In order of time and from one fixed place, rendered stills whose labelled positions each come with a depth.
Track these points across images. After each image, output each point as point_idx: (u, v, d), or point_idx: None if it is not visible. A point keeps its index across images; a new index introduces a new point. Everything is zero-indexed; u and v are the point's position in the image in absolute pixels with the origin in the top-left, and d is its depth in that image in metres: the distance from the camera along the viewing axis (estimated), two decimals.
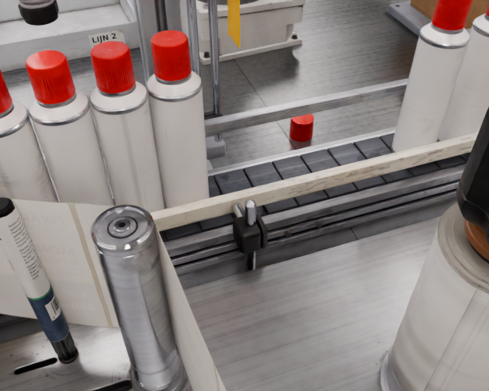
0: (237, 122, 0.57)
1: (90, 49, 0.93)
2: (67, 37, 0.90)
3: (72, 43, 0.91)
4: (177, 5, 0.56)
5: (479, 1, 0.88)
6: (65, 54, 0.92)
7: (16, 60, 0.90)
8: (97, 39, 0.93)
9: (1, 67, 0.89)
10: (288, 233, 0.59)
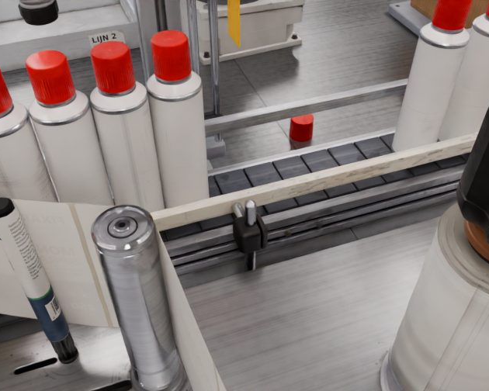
0: (237, 122, 0.57)
1: (90, 49, 0.93)
2: (67, 37, 0.90)
3: (72, 43, 0.91)
4: (177, 5, 0.56)
5: (479, 1, 0.88)
6: (65, 54, 0.92)
7: (16, 60, 0.90)
8: (97, 39, 0.93)
9: (1, 67, 0.89)
10: (288, 233, 0.59)
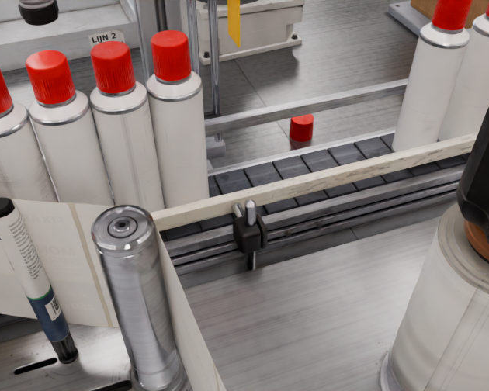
0: (237, 122, 0.57)
1: (89, 49, 0.93)
2: (67, 37, 0.90)
3: (72, 43, 0.91)
4: (177, 5, 0.56)
5: (479, 1, 0.88)
6: (65, 54, 0.92)
7: (16, 60, 0.90)
8: (97, 39, 0.93)
9: (1, 67, 0.90)
10: (288, 233, 0.59)
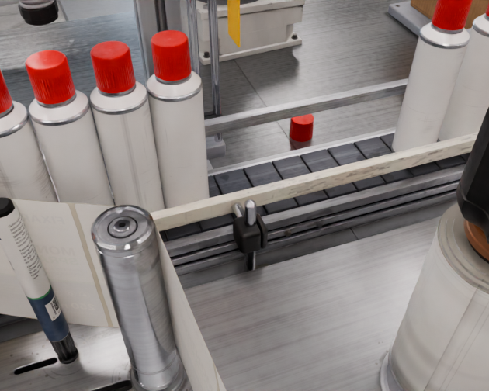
0: (237, 122, 0.57)
1: None
2: None
3: None
4: (177, 5, 0.56)
5: (479, 1, 0.88)
6: None
7: None
8: None
9: None
10: (288, 233, 0.59)
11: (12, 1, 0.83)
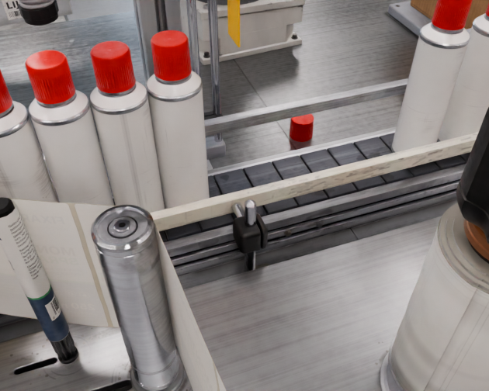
0: (237, 122, 0.57)
1: (5, 16, 0.78)
2: None
3: None
4: (177, 5, 0.56)
5: (479, 1, 0.88)
6: None
7: None
8: (13, 5, 0.78)
9: None
10: (288, 233, 0.59)
11: None
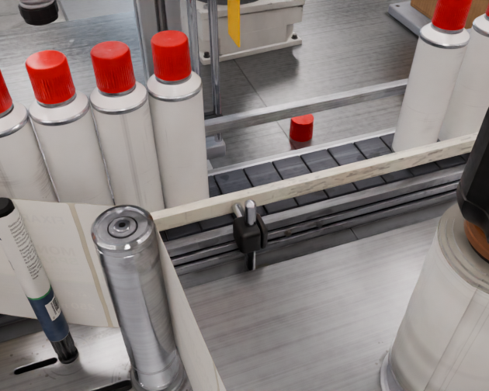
0: (237, 122, 0.57)
1: None
2: None
3: None
4: (177, 5, 0.56)
5: (479, 1, 0.88)
6: None
7: None
8: None
9: None
10: (288, 233, 0.59)
11: None
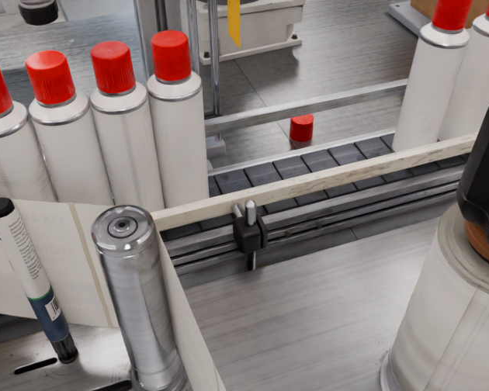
0: (237, 122, 0.57)
1: None
2: None
3: None
4: (177, 5, 0.56)
5: (479, 1, 0.88)
6: None
7: None
8: None
9: None
10: (288, 233, 0.59)
11: None
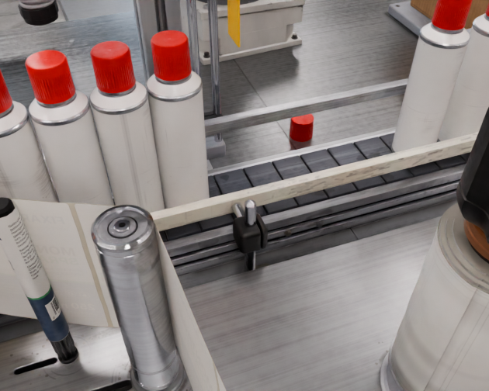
0: (237, 122, 0.57)
1: None
2: None
3: None
4: (177, 5, 0.56)
5: (479, 1, 0.88)
6: None
7: None
8: None
9: None
10: (288, 233, 0.59)
11: None
